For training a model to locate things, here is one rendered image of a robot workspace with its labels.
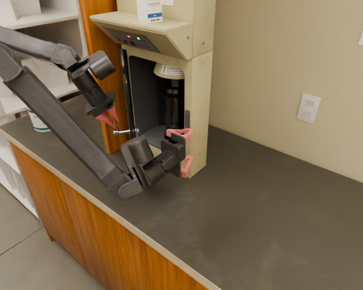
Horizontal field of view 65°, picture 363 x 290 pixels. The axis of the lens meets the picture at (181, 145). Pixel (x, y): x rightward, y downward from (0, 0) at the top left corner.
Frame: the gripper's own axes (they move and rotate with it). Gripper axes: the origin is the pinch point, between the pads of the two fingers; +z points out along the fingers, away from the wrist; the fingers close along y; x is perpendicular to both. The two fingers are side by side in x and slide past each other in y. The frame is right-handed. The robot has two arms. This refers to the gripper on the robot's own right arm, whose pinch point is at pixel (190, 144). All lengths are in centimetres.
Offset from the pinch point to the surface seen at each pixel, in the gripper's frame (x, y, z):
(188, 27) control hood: 8.5, 29.9, 10.1
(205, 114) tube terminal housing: 8.7, -1.7, 20.9
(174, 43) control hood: 8.5, 27.0, 4.1
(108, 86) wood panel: 45.8, 4.4, 7.4
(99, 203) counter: 26.6, -27.0, -18.1
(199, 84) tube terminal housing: 8.6, 11.4, 16.0
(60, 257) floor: 93, -119, -18
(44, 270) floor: 93, -119, -30
